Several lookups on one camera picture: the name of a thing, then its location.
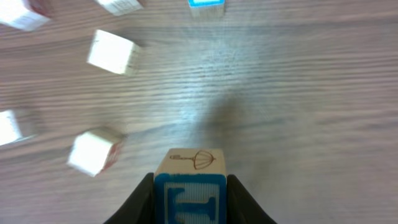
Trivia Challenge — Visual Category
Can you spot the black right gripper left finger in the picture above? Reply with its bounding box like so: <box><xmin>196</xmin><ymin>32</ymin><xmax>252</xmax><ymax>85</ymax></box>
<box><xmin>104</xmin><ymin>173</ymin><xmax>155</xmax><ymax>224</ymax></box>

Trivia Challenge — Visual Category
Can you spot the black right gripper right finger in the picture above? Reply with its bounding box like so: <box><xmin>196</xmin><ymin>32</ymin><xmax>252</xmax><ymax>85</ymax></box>
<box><xmin>226</xmin><ymin>174</ymin><xmax>277</xmax><ymax>224</ymax></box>

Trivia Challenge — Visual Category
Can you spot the blue T umbrella block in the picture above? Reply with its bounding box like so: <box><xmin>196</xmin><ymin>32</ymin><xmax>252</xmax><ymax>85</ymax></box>
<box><xmin>153</xmin><ymin>147</ymin><xmax>228</xmax><ymax>224</ymax></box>

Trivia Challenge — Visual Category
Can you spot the white picture block lower right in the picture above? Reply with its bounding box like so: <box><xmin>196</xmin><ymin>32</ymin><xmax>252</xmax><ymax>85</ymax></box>
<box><xmin>67</xmin><ymin>127</ymin><xmax>126</xmax><ymax>177</ymax></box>

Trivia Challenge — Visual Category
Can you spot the white picture block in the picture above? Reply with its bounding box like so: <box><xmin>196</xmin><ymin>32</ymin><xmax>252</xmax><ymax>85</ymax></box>
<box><xmin>95</xmin><ymin>0</ymin><xmax>143</xmax><ymax>16</ymax></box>
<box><xmin>1</xmin><ymin>0</ymin><xmax>52</xmax><ymax>31</ymax></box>
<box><xmin>67</xmin><ymin>127</ymin><xmax>126</xmax><ymax>177</ymax></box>

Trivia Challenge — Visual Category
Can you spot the green edged picture block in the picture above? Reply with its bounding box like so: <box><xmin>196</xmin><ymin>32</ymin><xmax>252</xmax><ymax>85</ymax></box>
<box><xmin>1</xmin><ymin>109</ymin><xmax>38</xmax><ymax>146</ymax></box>

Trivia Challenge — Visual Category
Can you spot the yellow block red picture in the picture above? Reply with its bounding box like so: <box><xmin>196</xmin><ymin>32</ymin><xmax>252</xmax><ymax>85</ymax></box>
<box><xmin>86</xmin><ymin>29</ymin><xmax>141</xmax><ymax>76</ymax></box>

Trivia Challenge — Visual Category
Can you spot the blue P letter block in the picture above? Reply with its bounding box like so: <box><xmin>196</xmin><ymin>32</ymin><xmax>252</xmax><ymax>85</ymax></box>
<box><xmin>188</xmin><ymin>0</ymin><xmax>226</xmax><ymax>19</ymax></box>

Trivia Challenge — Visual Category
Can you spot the white picture block centre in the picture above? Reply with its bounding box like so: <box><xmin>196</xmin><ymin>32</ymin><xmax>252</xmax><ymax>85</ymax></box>
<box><xmin>1</xmin><ymin>0</ymin><xmax>52</xmax><ymax>31</ymax></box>

